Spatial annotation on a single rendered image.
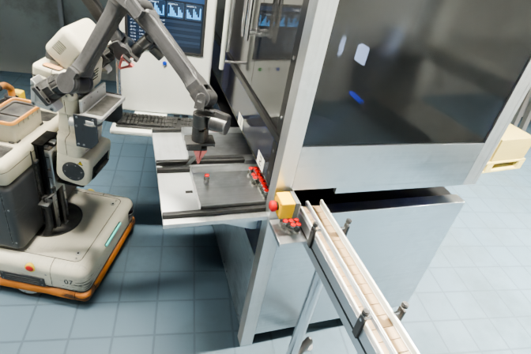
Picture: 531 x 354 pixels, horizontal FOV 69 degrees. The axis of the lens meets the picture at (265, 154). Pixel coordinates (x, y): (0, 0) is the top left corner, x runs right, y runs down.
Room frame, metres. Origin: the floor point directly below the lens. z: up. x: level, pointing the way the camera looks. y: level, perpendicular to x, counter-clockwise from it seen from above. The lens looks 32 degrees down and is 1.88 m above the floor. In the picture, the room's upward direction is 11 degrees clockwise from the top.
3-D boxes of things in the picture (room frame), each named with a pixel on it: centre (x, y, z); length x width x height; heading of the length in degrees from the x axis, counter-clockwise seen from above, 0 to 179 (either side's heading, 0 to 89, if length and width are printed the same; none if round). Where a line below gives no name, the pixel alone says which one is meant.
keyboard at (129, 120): (1.83, 0.62, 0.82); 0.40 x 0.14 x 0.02; 103
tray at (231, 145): (1.61, 0.23, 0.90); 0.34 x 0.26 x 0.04; 113
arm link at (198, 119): (1.16, 0.23, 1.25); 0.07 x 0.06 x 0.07; 76
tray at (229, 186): (1.30, 0.10, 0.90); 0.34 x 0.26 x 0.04; 114
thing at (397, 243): (2.30, -0.11, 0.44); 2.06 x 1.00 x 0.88; 23
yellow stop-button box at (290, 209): (1.11, -0.11, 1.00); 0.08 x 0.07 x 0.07; 113
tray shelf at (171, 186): (1.42, 0.23, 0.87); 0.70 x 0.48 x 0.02; 23
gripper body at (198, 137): (1.16, 0.24, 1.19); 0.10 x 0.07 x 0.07; 112
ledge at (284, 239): (1.11, -0.15, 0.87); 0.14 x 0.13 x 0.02; 113
